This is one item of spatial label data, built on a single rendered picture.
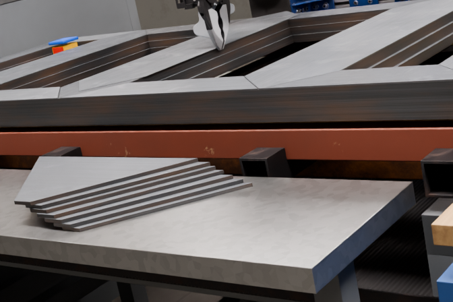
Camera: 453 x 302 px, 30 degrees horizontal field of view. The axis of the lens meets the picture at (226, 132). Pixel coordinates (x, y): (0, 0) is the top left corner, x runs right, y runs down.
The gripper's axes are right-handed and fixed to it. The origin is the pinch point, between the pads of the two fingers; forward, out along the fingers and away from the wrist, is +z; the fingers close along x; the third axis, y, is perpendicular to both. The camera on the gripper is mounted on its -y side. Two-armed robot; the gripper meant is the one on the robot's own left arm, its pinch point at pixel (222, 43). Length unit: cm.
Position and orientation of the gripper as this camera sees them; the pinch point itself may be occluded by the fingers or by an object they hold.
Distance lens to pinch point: 175.5
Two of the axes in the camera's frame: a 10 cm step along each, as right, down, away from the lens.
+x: -5.8, 3.1, -7.6
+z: 1.9, 9.5, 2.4
